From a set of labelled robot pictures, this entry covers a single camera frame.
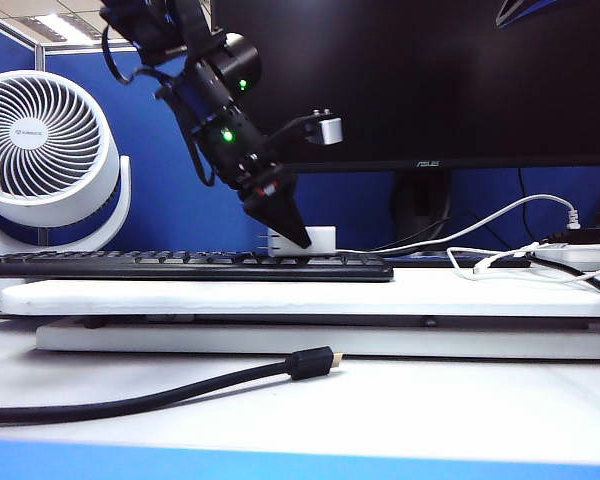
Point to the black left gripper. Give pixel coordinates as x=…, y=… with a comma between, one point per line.
x=260, y=182

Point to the white charger brick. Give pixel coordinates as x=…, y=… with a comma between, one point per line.
x=322, y=240

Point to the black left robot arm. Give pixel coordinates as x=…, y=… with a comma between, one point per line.
x=230, y=60

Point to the thick white foam board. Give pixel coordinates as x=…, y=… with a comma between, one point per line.
x=280, y=296

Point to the black computer keyboard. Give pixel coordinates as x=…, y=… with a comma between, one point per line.
x=180, y=271

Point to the black monitor stand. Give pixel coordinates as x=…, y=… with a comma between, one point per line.
x=420, y=200

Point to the dark mouse pad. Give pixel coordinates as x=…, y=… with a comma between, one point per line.
x=430, y=260

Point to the black computer monitor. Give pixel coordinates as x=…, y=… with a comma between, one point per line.
x=430, y=75

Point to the white round desk fan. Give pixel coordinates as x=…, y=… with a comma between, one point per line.
x=30, y=134

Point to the ceiling light panel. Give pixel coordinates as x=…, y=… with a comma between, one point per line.
x=60, y=27

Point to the white power strip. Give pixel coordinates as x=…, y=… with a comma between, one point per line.
x=580, y=256

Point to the black power plug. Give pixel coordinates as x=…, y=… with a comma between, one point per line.
x=585, y=235

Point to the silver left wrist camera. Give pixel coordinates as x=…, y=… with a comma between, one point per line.
x=330, y=131

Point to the silver partition frame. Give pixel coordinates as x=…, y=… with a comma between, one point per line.
x=41, y=57

